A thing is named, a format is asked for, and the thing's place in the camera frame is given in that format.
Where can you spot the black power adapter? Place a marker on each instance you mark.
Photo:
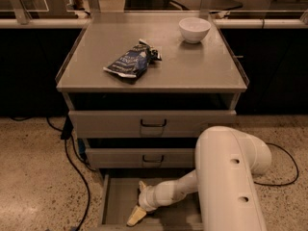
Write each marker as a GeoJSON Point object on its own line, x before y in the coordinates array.
{"type": "Point", "coordinates": [67, 129]}

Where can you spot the grey middle drawer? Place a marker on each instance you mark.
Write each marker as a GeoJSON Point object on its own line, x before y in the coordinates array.
{"type": "Point", "coordinates": [140, 157]}

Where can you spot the grey drawer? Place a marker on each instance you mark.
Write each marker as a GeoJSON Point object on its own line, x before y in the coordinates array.
{"type": "Point", "coordinates": [145, 124]}
{"type": "Point", "coordinates": [140, 157]}
{"type": "Point", "coordinates": [120, 195]}

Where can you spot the blue chip bag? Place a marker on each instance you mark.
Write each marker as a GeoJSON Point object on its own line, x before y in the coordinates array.
{"type": "Point", "coordinates": [135, 61]}

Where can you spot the grey top drawer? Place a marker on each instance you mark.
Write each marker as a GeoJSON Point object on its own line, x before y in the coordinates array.
{"type": "Point", "coordinates": [145, 124]}

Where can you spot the grey bottom drawer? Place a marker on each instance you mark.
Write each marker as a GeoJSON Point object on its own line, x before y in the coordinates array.
{"type": "Point", "coordinates": [120, 195]}

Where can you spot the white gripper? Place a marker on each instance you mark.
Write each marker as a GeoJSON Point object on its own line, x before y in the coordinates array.
{"type": "Point", "coordinates": [148, 199]}

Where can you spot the grey drawer cabinet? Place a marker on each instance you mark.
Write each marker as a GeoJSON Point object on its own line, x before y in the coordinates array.
{"type": "Point", "coordinates": [189, 77]}

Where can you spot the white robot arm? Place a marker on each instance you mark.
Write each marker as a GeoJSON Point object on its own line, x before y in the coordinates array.
{"type": "Point", "coordinates": [225, 161]}

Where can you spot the white horizontal rail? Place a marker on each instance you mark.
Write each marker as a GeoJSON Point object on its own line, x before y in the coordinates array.
{"type": "Point", "coordinates": [221, 23]}

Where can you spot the white ceramic bowl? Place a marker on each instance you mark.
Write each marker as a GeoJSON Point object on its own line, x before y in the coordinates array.
{"type": "Point", "coordinates": [193, 29]}

